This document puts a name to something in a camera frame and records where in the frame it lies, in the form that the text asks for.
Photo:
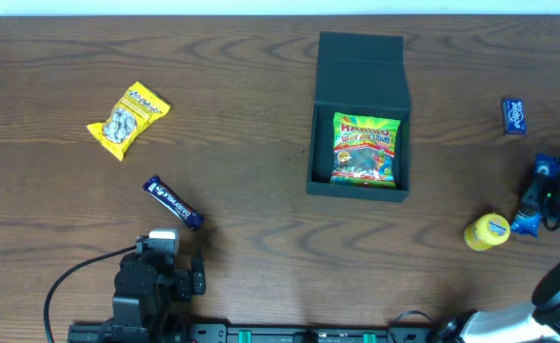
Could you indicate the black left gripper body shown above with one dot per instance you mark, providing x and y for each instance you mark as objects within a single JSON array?
[{"x": 185, "y": 284}]

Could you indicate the blue Oreo cookie pack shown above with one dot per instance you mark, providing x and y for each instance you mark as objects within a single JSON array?
[{"x": 528, "y": 224}]

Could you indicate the yellow Mentos bottle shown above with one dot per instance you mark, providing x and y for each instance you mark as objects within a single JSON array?
[{"x": 488, "y": 231}]

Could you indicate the Haribo worms candy bag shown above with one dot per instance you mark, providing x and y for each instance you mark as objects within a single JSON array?
[{"x": 364, "y": 148}]

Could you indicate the dark green box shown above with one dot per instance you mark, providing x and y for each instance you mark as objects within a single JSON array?
[{"x": 359, "y": 74}]

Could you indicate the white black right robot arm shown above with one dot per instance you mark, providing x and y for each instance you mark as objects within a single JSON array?
[{"x": 539, "y": 319}]

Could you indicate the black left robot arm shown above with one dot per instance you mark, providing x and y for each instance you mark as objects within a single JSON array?
[{"x": 146, "y": 288}]

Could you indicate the blue Dairy Milk chocolate bar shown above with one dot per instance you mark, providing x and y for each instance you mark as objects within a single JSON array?
[{"x": 160, "y": 191}]

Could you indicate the small blue candy box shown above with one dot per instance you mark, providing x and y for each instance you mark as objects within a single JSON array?
[{"x": 514, "y": 117}]

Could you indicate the yellow snack bag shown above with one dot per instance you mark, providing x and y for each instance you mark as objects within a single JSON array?
[{"x": 135, "y": 111}]

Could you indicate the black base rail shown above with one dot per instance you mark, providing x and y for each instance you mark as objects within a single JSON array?
[{"x": 220, "y": 333}]

